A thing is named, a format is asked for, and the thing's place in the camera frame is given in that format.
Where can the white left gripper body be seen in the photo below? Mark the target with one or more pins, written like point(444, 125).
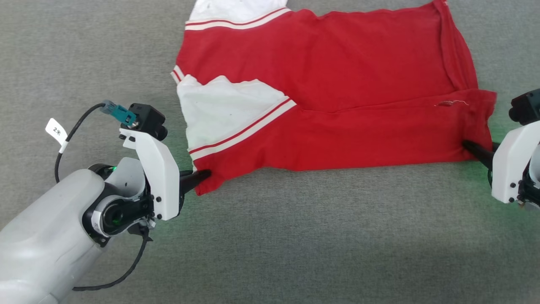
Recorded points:
point(162, 181)

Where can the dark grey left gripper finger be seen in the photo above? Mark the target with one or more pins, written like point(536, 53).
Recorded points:
point(193, 178)

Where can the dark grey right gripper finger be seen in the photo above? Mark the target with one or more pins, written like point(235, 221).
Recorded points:
point(480, 153)

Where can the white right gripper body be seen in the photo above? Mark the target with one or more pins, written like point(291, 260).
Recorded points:
point(512, 164)

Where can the red and white garment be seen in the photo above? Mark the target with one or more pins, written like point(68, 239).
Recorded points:
point(358, 76)

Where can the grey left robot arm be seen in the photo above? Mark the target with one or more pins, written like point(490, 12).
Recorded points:
point(46, 236)

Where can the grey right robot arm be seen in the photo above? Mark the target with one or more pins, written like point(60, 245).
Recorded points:
point(532, 181)

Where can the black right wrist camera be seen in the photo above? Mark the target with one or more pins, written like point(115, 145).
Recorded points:
point(527, 107)

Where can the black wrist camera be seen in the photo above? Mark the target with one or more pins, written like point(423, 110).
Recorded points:
point(527, 107)
point(145, 120)

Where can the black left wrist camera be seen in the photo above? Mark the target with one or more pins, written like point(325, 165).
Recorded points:
point(145, 120)

